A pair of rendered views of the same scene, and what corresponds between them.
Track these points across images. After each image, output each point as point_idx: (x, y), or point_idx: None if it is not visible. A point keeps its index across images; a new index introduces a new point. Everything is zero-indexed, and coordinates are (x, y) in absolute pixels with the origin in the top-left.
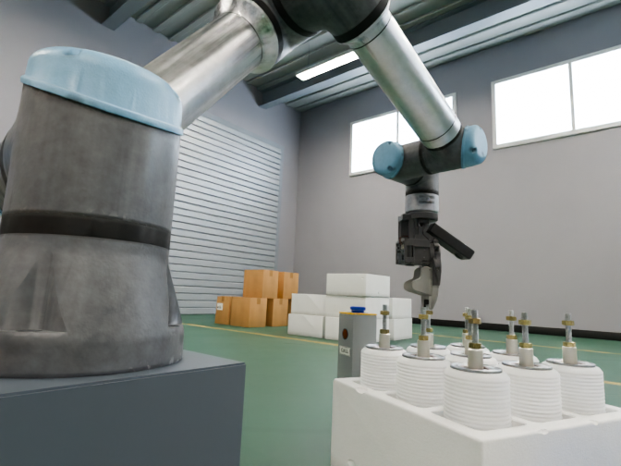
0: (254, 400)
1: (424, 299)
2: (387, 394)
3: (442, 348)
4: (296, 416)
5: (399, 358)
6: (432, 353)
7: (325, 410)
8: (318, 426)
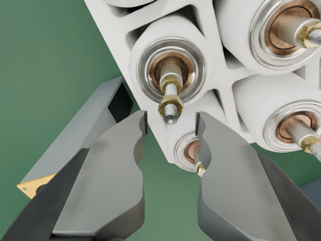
0: (16, 161)
1: (144, 132)
2: (240, 129)
3: (204, 57)
4: (50, 130)
5: (282, 152)
6: (283, 110)
7: (13, 102)
8: (74, 115)
